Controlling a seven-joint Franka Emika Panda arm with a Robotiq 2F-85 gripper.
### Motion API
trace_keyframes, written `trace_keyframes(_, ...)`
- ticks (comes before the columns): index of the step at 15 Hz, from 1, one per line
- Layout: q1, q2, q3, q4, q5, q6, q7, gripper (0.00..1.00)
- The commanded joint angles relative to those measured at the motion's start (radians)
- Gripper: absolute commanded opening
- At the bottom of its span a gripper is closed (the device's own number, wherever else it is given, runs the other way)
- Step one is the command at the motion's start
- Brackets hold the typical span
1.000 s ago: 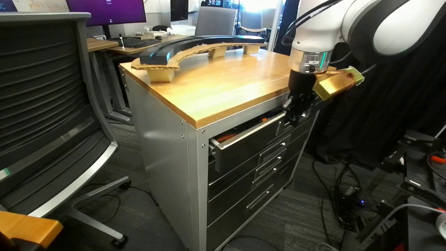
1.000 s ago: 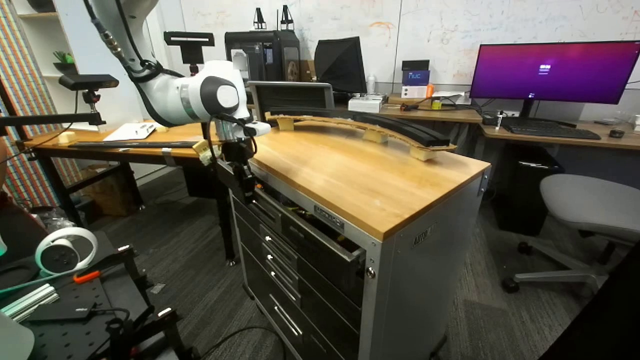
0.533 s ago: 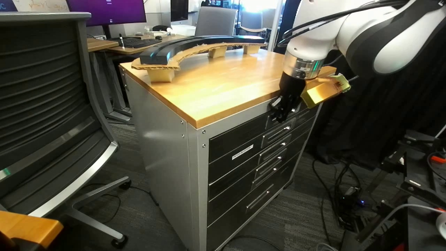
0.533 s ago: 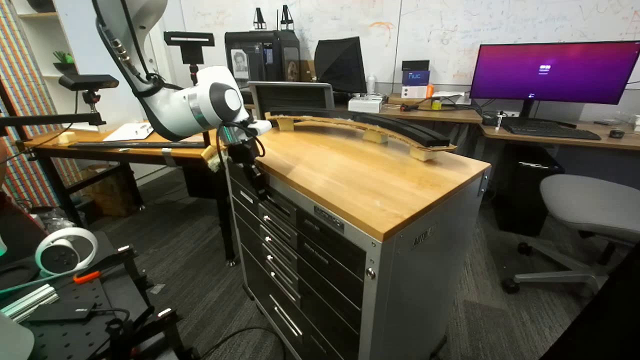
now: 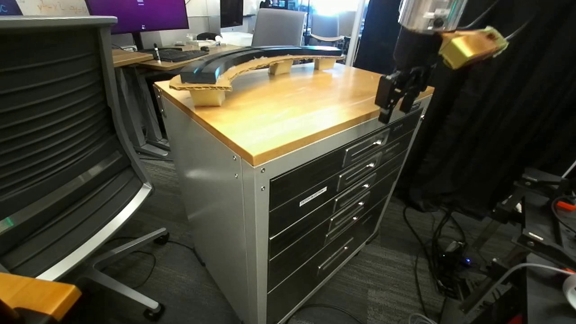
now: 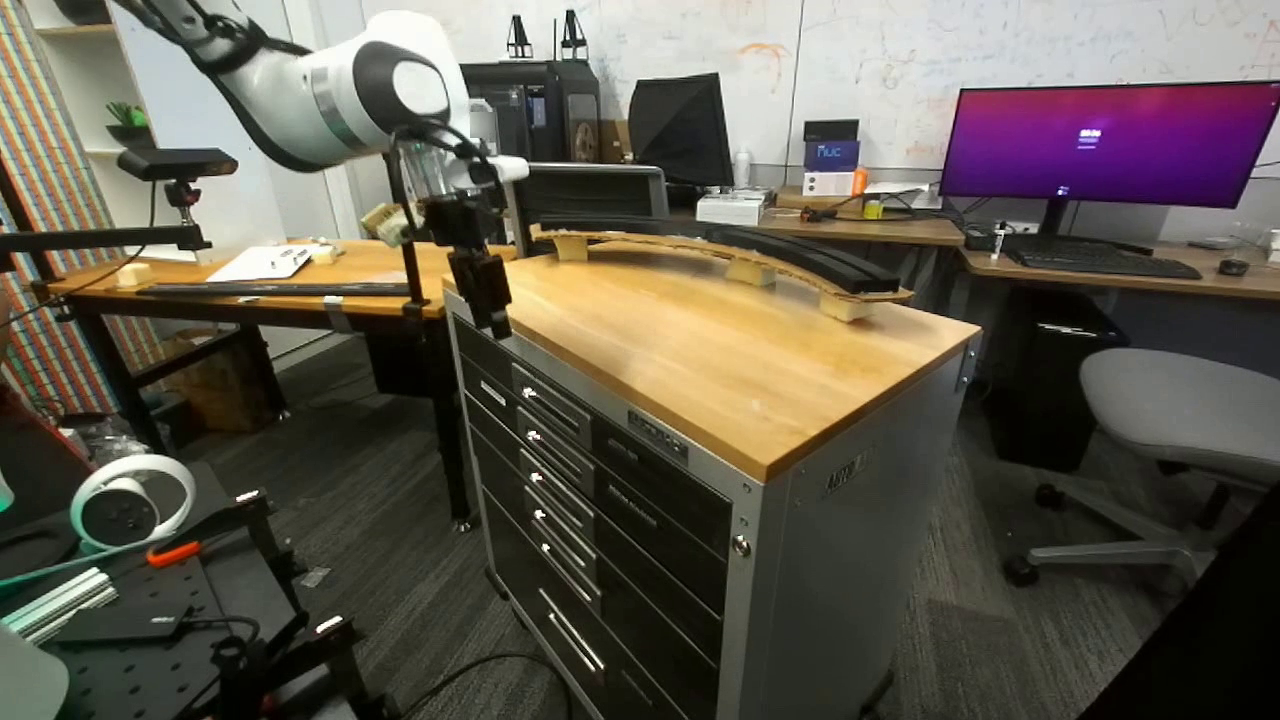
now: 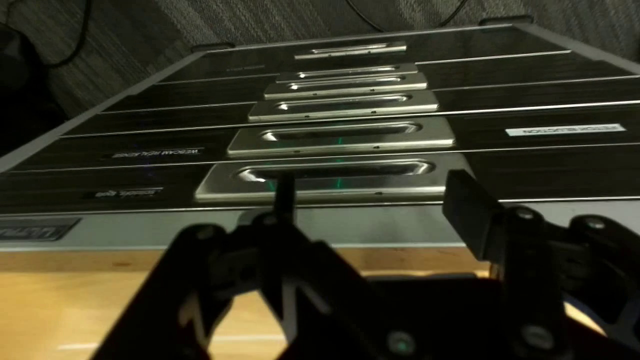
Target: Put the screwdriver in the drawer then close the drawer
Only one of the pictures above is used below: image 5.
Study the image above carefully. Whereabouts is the whiteboard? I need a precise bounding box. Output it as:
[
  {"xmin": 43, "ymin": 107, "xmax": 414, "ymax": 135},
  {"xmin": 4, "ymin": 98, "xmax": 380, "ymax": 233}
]
[{"xmin": 15, "ymin": 0, "xmax": 90, "ymax": 17}]

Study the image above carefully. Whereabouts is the black cable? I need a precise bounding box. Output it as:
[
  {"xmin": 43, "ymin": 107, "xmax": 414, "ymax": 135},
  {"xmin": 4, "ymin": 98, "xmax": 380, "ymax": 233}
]
[
  {"xmin": 286, "ymin": 303, "xmax": 363, "ymax": 324},
  {"xmin": 106, "ymin": 236, "xmax": 204, "ymax": 289}
]

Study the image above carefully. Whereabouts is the black ribbed office chair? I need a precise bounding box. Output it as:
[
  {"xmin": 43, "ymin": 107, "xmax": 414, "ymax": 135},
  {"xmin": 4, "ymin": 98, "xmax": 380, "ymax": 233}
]
[{"xmin": 0, "ymin": 16, "xmax": 170, "ymax": 322}]

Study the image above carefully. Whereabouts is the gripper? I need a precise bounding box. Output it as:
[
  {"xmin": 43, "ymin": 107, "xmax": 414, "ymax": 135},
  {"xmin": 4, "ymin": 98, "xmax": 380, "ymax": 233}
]
[{"xmin": 375, "ymin": 27, "xmax": 445, "ymax": 125}]

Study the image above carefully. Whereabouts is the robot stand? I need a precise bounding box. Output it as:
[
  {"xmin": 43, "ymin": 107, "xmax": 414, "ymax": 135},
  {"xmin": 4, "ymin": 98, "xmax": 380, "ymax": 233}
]
[{"xmin": 458, "ymin": 167, "xmax": 576, "ymax": 324}]

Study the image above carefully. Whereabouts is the silver drawer handle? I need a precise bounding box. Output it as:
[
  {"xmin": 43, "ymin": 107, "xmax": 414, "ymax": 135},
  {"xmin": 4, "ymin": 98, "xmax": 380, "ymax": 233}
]
[
  {"xmin": 337, "ymin": 152, "xmax": 383, "ymax": 192},
  {"xmin": 342, "ymin": 129, "xmax": 391, "ymax": 168},
  {"xmin": 333, "ymin": 173, "xmax": 378, "ymax": 212},
  {"xmin": 328, "ymin": 191, "xmax": 371, "ymax": 231},
  {"xmin": 324, "ymin": 211, "xmax": 364, "ymax": 246},
  {"xmin": 317, "ymin": 237, "xmax": 355, "ymax": 275}
]

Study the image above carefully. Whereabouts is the black keyboard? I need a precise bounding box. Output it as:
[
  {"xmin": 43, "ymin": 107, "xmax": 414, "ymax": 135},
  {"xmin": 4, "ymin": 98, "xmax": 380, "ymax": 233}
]
[{"xmin": 155, "ymin": 48, "xmax": 209, "ymax": 63}]

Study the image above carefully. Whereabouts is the wooden office desk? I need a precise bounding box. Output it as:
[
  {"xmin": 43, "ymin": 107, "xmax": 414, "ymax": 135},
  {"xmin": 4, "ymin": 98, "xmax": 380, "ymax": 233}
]
[{"xmin": 112, "ymin": 43, "xmax": 243, "ymax": 159}]

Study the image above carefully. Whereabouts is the grey chair with armrest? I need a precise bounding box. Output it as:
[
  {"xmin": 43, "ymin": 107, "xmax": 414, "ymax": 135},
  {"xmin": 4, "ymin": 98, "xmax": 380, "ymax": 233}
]
[{"xmin": 309, "ymin": 13, "xmax": 346, "ymax": 47}]

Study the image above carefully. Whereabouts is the deep black drawer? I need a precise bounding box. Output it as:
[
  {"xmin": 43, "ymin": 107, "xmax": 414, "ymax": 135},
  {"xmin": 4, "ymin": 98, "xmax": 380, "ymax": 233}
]
[{"xmin": 267, "ymin": 200, "xmax": 388, "ymax": 324}]

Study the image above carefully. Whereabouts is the monitor with purple screen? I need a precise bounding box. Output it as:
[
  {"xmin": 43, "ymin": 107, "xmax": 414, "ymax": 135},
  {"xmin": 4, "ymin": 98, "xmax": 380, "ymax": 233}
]
[{"xmin": 85, "ymin": 0, "xmax": 190, "ymax": 50}]

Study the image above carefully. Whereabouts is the grey office chair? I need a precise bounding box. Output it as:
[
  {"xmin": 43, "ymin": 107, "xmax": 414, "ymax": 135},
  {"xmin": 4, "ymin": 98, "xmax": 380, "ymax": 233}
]
[{"xmin": 251, "ymin": 8, "xmax": 308, "ymax": 48}]

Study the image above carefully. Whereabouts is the white cable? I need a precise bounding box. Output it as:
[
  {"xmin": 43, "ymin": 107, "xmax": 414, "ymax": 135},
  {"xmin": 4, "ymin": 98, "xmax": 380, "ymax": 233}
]
[{"xmin": 477, "ymin": 262, "xmax": 576, "ymax": 311}]

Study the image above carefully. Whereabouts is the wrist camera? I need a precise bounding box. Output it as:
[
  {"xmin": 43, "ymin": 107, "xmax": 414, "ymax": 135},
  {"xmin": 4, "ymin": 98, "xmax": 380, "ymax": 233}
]
[{"xmin": 438, "ymin": 26, "xmax": 509, "ymax": 70}]

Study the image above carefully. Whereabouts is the black curtain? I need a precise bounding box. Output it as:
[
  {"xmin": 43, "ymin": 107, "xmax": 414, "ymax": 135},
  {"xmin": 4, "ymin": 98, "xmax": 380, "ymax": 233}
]
[{"xmin": 354, "ymin": 0, "xmax": 576, "ymax": 220}]

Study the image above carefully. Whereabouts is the dark monitor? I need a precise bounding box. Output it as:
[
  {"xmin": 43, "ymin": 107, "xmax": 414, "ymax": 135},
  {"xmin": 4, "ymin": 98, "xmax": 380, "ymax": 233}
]
[{"xmin": 220, "ymin": 0, "xmax": 244, "ymax": 29}]

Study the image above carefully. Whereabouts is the bundle of black floor cables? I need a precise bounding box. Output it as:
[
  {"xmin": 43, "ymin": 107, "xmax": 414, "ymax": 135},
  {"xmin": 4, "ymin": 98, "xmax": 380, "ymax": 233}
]
[{"xmin": 402, "ymin": 203, "xmax": 478, "ymax": 324}]

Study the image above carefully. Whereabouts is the black drawer with white label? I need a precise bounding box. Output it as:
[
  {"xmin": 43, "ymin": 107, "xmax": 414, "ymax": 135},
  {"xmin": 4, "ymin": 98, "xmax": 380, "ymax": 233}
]
[{"xmin": 269, "ymin": 130, "xmax": 417, "ymax": 238}]

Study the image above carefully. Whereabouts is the curved black bar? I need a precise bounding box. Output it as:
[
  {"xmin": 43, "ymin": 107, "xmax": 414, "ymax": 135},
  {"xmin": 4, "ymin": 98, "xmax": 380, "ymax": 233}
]
[{"xmin": 179, "ymin": 45, "xmax": 343, "ymax": 85}]

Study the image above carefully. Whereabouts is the curved cardboard strip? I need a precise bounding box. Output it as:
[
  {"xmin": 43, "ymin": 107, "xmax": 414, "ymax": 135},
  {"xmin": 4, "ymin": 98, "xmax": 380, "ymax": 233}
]
[{"xmin": 169, "ymin": 54, "xmax": 346, "ymax": 92}]

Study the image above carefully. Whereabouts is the steel tool cabinet wooden top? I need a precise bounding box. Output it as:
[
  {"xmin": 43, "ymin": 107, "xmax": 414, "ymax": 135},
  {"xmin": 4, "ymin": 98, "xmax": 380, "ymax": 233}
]
[{"xmin": 153, "ymin": 62, "xmax": 435, "ymax": 324}]

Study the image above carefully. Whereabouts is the wooden table corner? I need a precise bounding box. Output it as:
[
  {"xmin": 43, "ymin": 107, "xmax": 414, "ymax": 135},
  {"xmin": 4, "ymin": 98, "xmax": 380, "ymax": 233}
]
[{"xmin": 0, "ymin": 272, "xmax": 82, "ymax": 323}]

